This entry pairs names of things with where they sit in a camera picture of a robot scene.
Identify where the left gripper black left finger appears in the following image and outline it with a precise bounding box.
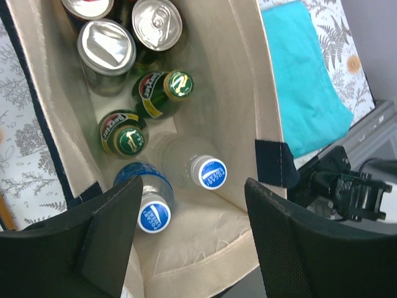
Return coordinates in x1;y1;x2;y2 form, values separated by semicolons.
1;176;143;297

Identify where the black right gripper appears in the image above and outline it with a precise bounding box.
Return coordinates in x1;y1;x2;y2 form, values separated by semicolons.
291;146;392;222

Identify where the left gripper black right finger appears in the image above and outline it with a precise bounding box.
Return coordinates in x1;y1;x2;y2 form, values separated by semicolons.
244;178;396;297

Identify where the Pocari Sweat bottle blue label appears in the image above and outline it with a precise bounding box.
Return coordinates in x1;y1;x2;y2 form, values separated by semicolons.
114;161;174;233

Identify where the beige canvas tote bag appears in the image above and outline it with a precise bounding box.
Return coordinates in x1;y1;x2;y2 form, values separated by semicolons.
2;1;283;297

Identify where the Pocari Sweat bottle cloudy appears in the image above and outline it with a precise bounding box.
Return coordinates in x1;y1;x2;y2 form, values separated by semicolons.
152;132;228;191

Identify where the teal folded cloth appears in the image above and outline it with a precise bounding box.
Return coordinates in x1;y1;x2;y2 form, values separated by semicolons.
262;1;353;158

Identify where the floral patterned table mat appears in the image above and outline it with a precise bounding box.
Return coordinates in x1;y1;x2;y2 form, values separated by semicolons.
1;1;375;229

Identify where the green Perrier bottle near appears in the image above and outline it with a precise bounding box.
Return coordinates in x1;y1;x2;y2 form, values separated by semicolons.
98;109;149;159

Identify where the green perrier bottle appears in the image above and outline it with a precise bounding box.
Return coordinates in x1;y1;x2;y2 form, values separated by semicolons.
98;109;149;159
131;70;194;121

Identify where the green Perrier bottle far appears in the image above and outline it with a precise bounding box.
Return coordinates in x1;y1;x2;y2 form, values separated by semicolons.
131;70;194;121

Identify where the dark can dented lid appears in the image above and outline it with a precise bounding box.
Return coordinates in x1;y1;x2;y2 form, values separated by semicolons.
77;19;136;97

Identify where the dark can silver pull-tab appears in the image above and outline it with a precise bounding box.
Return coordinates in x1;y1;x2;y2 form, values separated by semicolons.
132;0;183;74

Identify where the red tab can left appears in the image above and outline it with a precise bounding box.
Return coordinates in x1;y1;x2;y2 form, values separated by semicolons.
61;0;114;22

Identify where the aluminium frame rail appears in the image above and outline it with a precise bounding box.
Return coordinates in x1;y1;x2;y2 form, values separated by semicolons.
318;100;396;170

